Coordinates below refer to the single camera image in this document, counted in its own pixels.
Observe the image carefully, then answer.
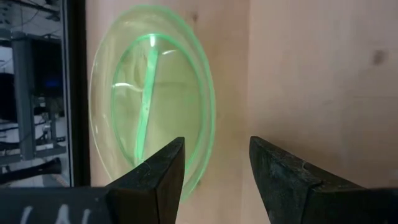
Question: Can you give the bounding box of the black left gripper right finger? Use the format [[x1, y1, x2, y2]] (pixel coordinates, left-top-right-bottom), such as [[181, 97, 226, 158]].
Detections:
[[249, 136, 398, 224]]

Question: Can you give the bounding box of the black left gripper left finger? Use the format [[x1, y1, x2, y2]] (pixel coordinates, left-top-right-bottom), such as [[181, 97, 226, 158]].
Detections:
[[0, 136, 186, 224]]

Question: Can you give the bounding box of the green translucent plastic plate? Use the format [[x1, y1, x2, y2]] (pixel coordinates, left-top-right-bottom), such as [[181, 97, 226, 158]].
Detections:
[[88, 3, 217, 203]]

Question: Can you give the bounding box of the black metal table frame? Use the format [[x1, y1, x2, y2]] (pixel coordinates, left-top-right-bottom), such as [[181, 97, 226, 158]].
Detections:
[[62, 0, 91, 188]]

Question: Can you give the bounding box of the grey metal post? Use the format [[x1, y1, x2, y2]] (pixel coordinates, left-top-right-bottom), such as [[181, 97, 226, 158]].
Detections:
[[11, 32, 35, 161]]

